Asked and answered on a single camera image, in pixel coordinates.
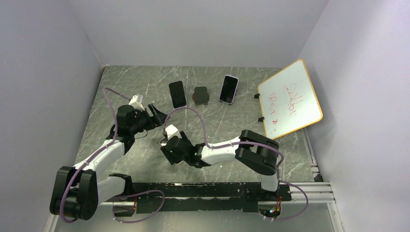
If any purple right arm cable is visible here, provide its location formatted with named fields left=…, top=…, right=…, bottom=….
left=162, top=106, right=309, bottom=222

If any aluminium frame rail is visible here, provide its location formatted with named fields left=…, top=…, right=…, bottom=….
left=100, top=182, right=334, bottom=207

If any black phone grey case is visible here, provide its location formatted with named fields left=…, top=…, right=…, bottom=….
left=168, top=81, right=187, bottom=107

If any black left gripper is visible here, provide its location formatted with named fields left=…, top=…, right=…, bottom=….
left=129, top=103, right=169, bottom=134

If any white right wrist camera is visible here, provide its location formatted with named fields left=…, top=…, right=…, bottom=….
left=165, top=124, right=182, bottom=140

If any round wooden black phone stand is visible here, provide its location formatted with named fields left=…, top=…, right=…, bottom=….
left=192, top=87, right=209, bottom=105

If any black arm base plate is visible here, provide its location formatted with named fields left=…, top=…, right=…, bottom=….
left=101, top=181, right=293, bottom=218

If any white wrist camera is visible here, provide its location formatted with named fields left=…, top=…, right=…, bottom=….
left=129, top=94, right=145, bottom=112
left=165, top=124, right=182, bottom=140

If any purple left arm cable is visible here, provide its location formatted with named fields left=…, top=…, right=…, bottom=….
left=59, top=87, right=166, bottom=224

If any black phone lilac case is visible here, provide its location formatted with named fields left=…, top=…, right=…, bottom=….
left=219, top=75, right=239, bottom=105

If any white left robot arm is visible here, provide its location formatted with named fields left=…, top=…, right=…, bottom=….
left=49, top=104, right=167, bottom=223

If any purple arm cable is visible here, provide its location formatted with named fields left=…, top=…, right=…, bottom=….
left=59, top=87, right=166, bottom=224
left=162, top=106, right=309, bottom=222

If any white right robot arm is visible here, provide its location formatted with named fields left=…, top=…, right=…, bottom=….
left=160, top=130, right=280, bottom=200

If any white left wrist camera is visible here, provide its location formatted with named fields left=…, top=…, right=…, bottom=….
left=129, top=94, right=145, bottom=112

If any yellow framed whiteboard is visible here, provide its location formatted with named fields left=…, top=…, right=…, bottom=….
left=257, top=59, right=323, bottom=140

